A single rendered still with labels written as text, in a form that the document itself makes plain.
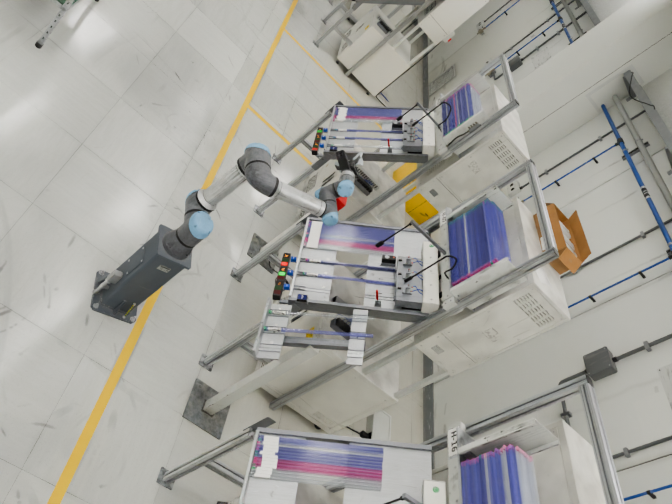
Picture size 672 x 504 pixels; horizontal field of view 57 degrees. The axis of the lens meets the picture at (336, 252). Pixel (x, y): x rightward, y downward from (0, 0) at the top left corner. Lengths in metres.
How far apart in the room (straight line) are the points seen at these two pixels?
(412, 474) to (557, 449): 0.55
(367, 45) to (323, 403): 4.71
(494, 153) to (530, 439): 2.33
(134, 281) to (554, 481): 2.05
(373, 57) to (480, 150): 3.44
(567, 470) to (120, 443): 1.94
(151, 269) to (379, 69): 4.98
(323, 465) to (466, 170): 2.44
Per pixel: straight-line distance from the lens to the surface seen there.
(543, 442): 2.42
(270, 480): 2.52
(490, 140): 4.20
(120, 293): 3.25
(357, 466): 2.54
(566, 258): 3.32
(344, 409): 3.75
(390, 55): 7.42
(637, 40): 6.01
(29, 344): 3.10
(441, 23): 7.30
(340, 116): 4.69
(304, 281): 3.22
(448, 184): 4.35
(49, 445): 2.98
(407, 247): 3.50
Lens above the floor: 2.58
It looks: 31 degrees down
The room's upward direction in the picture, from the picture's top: 56 degrees clockwise
